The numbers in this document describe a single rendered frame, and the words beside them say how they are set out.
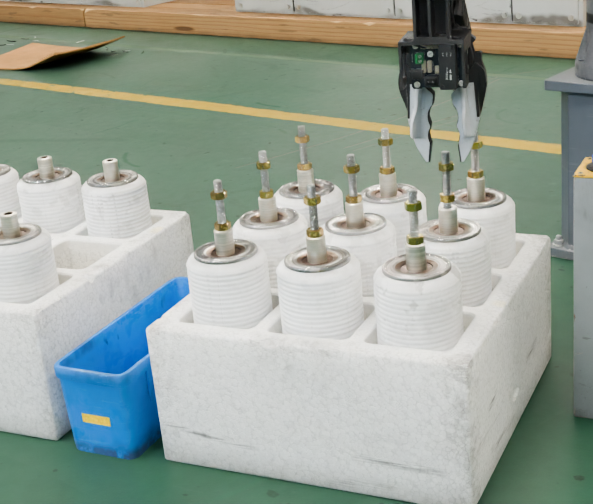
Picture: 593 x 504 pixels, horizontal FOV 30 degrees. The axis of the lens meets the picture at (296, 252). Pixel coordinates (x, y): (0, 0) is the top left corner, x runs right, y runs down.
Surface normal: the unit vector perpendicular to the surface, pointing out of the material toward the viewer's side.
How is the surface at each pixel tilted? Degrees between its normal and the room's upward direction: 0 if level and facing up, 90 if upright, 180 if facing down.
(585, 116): 90
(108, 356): 88
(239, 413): 90
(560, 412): 0
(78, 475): 0
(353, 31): 90
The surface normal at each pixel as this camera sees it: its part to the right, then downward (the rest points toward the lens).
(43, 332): 0.90, 0.07
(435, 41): -0.26, 0.37
